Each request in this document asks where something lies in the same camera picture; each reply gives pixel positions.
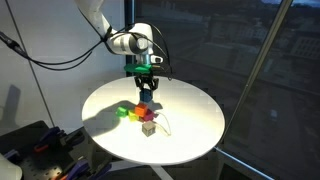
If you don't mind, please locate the blue block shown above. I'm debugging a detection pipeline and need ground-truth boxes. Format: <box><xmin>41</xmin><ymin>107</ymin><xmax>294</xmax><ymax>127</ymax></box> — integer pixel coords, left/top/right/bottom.
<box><xmin>140</xmin><ymin>89</ymin><xmax>153</xmax><ymax>103</ymax></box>

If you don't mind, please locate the green block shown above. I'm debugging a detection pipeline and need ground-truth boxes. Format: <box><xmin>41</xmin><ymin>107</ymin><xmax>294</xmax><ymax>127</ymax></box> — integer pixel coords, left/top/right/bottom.
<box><xmin>116</xmin><ymin>106</ymin><xmax>128</xmax><ymax>118</ymax></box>

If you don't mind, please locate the magenta block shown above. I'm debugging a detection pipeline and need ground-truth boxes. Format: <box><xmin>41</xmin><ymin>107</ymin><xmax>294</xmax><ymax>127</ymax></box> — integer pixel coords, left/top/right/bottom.
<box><xmin>143</xmin><ymin>109</ymin><xmax>154</xmax><ymax>121</ymax></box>

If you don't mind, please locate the orange block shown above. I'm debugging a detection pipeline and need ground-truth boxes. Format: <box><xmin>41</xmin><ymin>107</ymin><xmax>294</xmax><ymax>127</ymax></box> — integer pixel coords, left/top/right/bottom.
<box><xmin>134</xmin><ymin>103</ymin><xmax>148</xmax><ymax>117</ymax></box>

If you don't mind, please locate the upper blue orange clamp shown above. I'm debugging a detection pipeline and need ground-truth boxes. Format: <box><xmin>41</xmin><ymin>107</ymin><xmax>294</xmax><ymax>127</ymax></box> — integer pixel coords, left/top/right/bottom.
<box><xmin>33</xmin><ymin>127</ymin><xmax>65</xmax><ymax>153</ymax></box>

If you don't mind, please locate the yellow block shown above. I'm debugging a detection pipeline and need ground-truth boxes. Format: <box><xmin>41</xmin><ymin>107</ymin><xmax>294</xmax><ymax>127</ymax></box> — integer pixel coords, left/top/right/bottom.
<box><xmin>128</xmin><ymin>110</ymin><xmax>139</xmax><ymax>121</ymax></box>

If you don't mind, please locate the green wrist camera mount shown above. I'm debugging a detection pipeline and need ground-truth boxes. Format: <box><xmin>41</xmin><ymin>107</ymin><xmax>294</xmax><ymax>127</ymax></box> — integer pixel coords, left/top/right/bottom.
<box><xmin>124</xmin><ymin>64</ymin><xmax>151</xmax><ymax>74</ymax></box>

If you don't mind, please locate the round white table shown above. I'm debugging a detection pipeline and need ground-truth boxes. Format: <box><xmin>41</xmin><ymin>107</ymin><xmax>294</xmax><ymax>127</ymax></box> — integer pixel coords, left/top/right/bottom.
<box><xmin>82</xmin><ymin>77</ymin><xmax>225</xmax><ymax>165</ymax></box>

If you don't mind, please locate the lower blue orange clamp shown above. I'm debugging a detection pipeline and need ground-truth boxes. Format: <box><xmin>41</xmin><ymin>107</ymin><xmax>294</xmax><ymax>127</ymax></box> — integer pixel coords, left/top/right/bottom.
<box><xmin>52</xmin><ymin>159</ymin><xmax>112</xmax><ymax>180</ymax></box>

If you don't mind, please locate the blue orange clamp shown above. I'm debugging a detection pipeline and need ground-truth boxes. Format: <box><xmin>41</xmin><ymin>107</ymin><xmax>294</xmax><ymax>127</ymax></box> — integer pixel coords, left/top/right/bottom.
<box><xmin>33</xmin><ymin>127</ymin><xmax>65</xmax><ymax>153</ymax></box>
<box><xmin>52</xmin><ymin>159</ymin><xmax>112</xmax><ymax>180</ymax></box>

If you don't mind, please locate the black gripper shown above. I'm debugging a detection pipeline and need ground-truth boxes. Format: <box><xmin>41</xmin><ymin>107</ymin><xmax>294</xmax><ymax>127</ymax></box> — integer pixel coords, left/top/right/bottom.
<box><xmin>134</xmin><ymin>74</ymin><xmax>158</xmax><ymax>91</ymax></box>

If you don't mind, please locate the table pedestal leg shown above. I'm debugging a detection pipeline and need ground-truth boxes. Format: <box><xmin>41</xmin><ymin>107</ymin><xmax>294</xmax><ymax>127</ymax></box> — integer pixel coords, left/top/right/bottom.
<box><xmin>152</xmin><ymin>166</ymin><xmax>174</xmax><ymax>180</ymax></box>

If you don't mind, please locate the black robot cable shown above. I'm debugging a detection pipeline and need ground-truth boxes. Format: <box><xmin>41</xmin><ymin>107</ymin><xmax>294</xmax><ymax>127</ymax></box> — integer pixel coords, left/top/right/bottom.
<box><xmin>0</xmin><ymin>6</ymin><xmax>174</xmax><ymax>81</ymax></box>

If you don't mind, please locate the grey block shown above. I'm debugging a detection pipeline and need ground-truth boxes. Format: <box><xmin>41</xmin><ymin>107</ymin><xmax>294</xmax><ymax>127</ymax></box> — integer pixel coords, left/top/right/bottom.
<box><xmin>142</xmin><ymin>121</ymin><xmax>156</xmax><ymax>137</ymax></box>

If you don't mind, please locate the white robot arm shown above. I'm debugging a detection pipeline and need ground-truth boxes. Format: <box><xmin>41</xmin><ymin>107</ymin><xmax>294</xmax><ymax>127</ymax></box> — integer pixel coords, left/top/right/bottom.
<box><xmin>74</xmin><ymin>0</ymin><xmax>163</xmax><ymax>91</ymax></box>

